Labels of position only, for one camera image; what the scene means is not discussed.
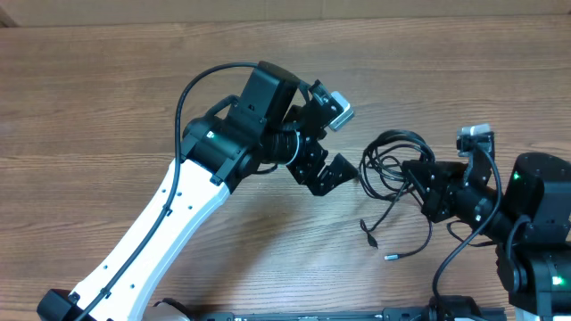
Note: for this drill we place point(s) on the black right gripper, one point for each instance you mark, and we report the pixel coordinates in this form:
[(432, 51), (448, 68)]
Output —
[(437, 195)]

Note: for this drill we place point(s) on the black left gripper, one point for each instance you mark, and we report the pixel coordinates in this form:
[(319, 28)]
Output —
[(304, 173)]

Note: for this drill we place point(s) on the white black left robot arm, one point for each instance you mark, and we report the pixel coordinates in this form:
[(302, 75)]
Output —
[(277, 121)]

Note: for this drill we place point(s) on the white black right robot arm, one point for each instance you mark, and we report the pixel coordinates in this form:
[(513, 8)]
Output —
[(528, 221)]

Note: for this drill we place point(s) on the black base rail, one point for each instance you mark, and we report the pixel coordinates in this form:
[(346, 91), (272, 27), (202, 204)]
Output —
[(339, 315)]

